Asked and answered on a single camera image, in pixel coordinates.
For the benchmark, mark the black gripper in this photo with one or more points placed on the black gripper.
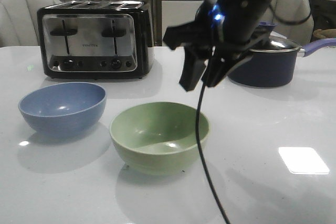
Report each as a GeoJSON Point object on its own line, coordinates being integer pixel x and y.
{"type": "Point", "coordinates": [231, 27]}

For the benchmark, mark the green bowl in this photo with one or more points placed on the green bowl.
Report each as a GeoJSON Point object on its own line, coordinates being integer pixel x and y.
{"type": "Point", "coordinates": [156, 138]}

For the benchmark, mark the blue bowl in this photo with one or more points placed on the blue bowl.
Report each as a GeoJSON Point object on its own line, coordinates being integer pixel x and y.
{"type": "Point", "coordinates": [64, 110]}

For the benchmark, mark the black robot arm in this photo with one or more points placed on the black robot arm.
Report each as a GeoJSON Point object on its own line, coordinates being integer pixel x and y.
{"type": "Point", "coordinates": [249, 1]}

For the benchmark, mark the dark blue cooking pot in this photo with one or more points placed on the dark blue cooking pot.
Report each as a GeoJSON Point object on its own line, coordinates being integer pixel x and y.
{"type": "Point", "coordinates": [274, 69]}

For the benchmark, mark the glass pot lid blue knob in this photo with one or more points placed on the glass pot lid blue knob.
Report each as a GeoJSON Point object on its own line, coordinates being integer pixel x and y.
{"type": "Point", "coordinates": [273, 43]}

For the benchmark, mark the beige armchair right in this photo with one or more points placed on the beige armchair right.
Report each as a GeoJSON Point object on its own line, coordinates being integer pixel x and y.
{"type": "Point", "coordinates": [291, 10]}

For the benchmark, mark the beige armchair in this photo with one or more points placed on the beige armchair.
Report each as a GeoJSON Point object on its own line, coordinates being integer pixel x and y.
{"type": "Point", "coordinates": [19, 21]}
{"type": "Point", "coordinates": [291, 10]}

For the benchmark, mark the woven basket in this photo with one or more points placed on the woven basket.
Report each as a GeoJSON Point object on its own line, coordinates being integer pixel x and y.
{"type": "Point", "coordinates": [323, 34]}

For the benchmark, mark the black chrome four-slot toaster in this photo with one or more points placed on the black chrome four-slot toaster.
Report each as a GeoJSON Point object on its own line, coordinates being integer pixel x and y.
{"type": "Point", "coordinates": [96, 39]}

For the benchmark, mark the beige armchair left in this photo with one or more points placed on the beige armchair left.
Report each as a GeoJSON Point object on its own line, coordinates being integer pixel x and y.
{"type": "Point", "coordinates": [19, 21]}

